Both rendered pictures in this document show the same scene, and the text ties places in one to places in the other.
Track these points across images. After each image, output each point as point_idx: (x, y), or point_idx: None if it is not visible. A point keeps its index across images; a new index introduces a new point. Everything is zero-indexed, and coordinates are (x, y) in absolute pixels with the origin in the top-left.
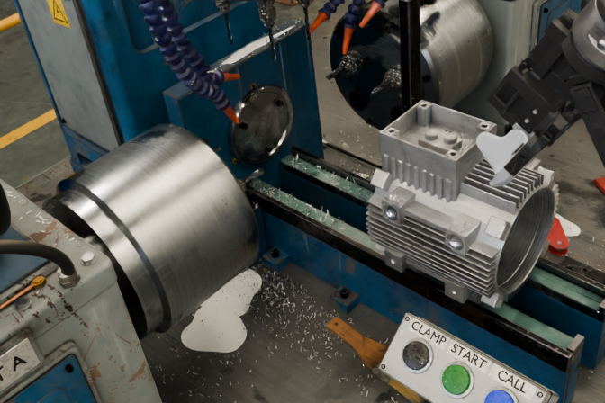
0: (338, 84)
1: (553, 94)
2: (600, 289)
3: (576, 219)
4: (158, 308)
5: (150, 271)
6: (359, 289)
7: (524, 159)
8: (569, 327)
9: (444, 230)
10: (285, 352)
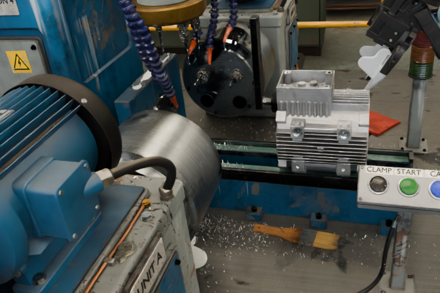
0: (190, 94)
1: (403, 21)
2: (403, 152)
3: None
4: (189, 224)
5: (184, 195)
6: (262, 203)
7: (394, 61)
8: None
9: (333, 131)
10: (238, 253)
